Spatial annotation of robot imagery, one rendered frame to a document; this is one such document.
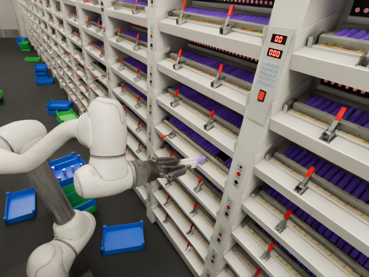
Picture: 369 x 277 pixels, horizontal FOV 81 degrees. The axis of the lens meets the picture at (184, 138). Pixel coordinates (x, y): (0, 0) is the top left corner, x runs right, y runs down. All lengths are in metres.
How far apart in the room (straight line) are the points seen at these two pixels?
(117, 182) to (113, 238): 1.27
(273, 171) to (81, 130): 0.62
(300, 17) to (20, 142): 1.07
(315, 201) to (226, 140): 0.37
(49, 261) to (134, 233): 0.80
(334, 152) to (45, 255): 1.22
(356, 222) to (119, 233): 1.58
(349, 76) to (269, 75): 0.20
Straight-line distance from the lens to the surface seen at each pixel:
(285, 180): 0.80
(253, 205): 0.94
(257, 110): 0.74
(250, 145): 0.80
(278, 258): 1.06
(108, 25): 1.83
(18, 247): 2.10
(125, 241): 1.89
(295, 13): 0.68
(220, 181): 0.99
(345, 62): 0.64
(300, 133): 0.69
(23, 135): 1.12
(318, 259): 0.90
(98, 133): 0.63
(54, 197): 1.26
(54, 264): 1.30
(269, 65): 0.70
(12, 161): 0.93
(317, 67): 0.66
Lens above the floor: 1.59
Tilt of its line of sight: 32 degrees down
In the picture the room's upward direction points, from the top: 6 degrees clockwise
